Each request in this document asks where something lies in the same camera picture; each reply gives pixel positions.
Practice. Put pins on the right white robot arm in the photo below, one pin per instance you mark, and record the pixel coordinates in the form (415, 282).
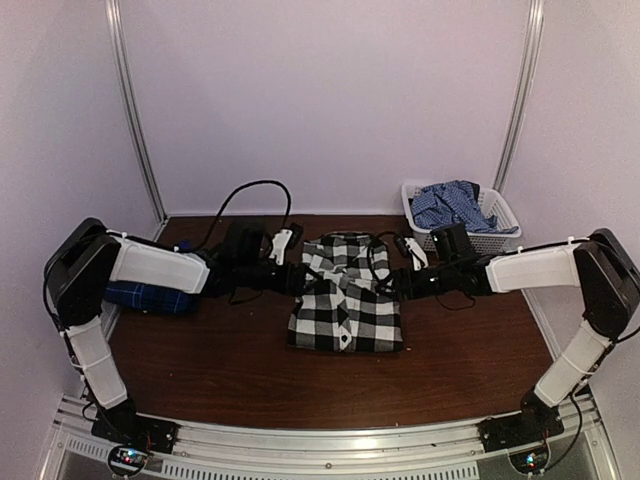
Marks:
(598, 265)

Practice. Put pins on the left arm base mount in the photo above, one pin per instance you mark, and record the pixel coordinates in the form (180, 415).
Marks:
(151, 435)

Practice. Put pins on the circuit board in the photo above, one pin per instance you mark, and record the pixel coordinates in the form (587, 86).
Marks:
(529, 462)
(125, 460)

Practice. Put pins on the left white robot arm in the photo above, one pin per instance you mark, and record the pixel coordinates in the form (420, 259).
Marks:
(77, 276)

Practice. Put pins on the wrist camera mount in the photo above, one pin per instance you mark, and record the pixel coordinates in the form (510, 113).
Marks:
(409, 249)
(286, 239)

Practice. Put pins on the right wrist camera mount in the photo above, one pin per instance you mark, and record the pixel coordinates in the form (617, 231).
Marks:
(409, 249)

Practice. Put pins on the light blue checked shirt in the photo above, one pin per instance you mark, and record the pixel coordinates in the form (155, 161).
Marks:
(453, 202)

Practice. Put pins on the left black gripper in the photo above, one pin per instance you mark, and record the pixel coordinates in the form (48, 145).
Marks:
(298, 280)

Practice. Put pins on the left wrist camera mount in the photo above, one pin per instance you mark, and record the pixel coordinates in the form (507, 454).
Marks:
(286, 239)

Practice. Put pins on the aluminium frame post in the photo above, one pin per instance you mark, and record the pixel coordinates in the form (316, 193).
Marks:
(527, 71)
(132, 114)

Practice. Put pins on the black white checked shirt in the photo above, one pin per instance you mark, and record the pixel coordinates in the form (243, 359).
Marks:
(347, 304)

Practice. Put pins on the aluminium front rail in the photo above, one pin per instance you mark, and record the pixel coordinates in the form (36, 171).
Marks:
(449, 450)

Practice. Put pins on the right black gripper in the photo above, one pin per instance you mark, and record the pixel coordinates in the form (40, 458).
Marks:
(399, 285)

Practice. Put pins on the left aluminium frame post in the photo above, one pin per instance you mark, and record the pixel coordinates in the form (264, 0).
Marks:
(132, 114)

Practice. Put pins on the blue plaid shirt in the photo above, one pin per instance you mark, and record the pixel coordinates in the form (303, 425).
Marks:
(150, 297)

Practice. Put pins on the right aluminium frame post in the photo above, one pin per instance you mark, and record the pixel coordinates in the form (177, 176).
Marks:
(527, 71)

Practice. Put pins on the left circuit board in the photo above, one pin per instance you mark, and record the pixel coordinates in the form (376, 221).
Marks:
(125, 460)

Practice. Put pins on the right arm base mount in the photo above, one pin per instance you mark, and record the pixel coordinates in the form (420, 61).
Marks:
(513, 431)

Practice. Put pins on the right circuit board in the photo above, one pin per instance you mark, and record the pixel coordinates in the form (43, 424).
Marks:
(529, 462)

